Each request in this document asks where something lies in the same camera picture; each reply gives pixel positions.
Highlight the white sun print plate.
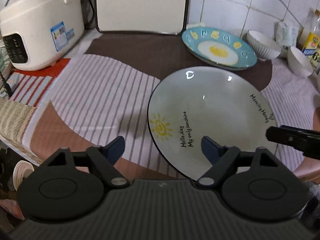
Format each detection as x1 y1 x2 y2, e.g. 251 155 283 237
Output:
148 66 277 180

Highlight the white ribbed bowl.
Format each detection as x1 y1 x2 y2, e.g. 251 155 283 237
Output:
287 46 313 77
246 30 282 61

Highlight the blue fried egg plate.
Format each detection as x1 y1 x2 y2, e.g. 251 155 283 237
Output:
181 27 258 71

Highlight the person's right hand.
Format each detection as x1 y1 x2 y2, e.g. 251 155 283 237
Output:
292 109 320 181

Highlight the striped patchwork tablecloth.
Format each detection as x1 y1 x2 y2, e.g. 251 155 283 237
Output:
0 28 320 181

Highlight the white vinegar bottle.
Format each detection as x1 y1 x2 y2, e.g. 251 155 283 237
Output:
310 44 320 72

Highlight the white cup below counter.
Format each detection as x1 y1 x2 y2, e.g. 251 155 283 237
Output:
12 160 34 190

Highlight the yellow label cooking wine bottle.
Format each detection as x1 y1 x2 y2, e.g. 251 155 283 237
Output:
302 10 319 60

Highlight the striped folded cloth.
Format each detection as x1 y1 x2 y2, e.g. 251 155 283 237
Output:
1 98 36 154

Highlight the white salt bag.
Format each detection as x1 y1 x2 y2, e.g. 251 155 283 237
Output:
276 21 299 59

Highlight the white rice cooker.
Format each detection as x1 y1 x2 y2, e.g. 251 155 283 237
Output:
1 0 84 71

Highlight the white cutting board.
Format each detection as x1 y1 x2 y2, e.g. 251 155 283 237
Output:
95 0 190 35

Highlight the black cooker power cable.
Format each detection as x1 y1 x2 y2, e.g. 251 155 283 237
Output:
83 0 97 29

